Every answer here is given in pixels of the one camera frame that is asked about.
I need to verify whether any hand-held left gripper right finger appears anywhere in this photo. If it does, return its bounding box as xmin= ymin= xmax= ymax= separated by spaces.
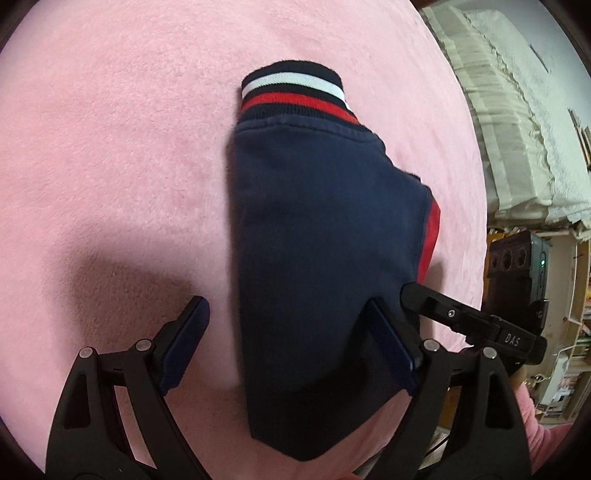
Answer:
xmin=365 ymin=298 xmax=533 ymax=480

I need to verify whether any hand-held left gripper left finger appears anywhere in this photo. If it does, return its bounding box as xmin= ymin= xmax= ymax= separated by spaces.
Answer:
xmin=45 ymin=295 xmax=212 ymax=480

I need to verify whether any red and navy striped jacket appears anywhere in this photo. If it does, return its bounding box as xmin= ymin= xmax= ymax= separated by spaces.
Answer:
xmin=228 ymin=60 xmax=442 ymax=462

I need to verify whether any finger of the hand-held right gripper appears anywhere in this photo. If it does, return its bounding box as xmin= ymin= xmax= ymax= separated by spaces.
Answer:
xmin=400 ymin=282 xmax=548 ymax=366

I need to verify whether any pink fleece blanket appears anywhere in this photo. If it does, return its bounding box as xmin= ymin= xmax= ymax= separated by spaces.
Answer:
xmin=0 ymin=0 xmax=491 ymax=480

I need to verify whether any white lace cloth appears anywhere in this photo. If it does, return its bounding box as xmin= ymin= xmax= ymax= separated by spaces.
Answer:
xmin=419 ymin=4 xmax=591 ymax=241

